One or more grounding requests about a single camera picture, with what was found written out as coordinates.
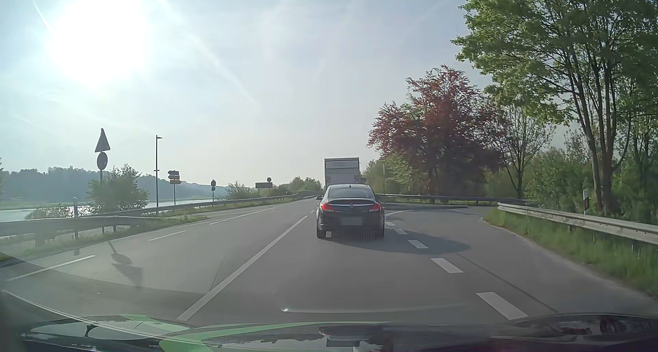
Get distant wooded hill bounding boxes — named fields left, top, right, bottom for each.
left=0, top=166, right=229, bottom=204

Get black car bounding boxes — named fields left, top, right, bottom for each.
left=315, top=184, right=386, bottom=240

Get river water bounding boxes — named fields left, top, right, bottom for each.
left=0, top=199, right=211, bottom=223

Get green bush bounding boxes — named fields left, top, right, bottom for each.
left=86, top=164, right=150, bottom=213

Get grey metal guard rail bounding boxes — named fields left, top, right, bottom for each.
left=0, top=194, right=304, bottom=247
left=497, top=202, right=658, bottom=246
left=375, top=193, right=535, bottom=206

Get group of bushes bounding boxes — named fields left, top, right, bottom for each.
left=224, top=176, right=324, bottom=201

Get triangular and round road sign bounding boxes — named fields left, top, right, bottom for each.
left=94, top=128, right=111, bottom=234

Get tall green tree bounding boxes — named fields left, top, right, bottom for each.
left=452, top=0, right=658, bottom=216

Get grey asphalt road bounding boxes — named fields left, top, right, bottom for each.
left=0, top=197, right=658, bottom=327

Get red-leaved tree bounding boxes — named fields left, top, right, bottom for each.
left=367, top=65, right=507, bottom=197

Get lamp post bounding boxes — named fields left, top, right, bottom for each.
left=155, top=135, right=163, bottom=208

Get white box lorry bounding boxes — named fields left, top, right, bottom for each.
left=323, top=157, right=362, bottom=190

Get car's own bonnet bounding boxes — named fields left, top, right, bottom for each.
left=21, top=312, right=658, bottom=352

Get direction signpost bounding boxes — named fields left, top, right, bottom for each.
left=168, top=170, right=182, bottom=206

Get road markings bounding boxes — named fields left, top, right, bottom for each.
left=7, top=206, right=529, bottom=322

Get row of green trees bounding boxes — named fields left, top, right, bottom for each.
left=362, top=105, right=658, bottom=224

